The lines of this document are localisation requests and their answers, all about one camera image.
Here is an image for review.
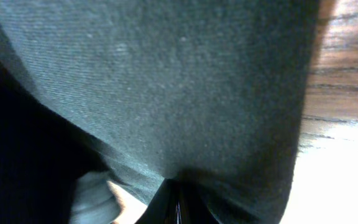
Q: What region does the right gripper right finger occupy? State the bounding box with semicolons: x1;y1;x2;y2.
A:
177;182;218;224

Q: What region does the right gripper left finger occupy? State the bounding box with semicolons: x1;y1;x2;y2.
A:
135;179;179;224

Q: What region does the black t-shirt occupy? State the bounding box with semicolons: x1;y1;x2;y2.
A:
0;0;319;223

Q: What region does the light blue garment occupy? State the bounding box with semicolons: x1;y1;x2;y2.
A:
69;172;121;224

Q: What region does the black knit garment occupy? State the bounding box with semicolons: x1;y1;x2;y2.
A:
0;64;105;223

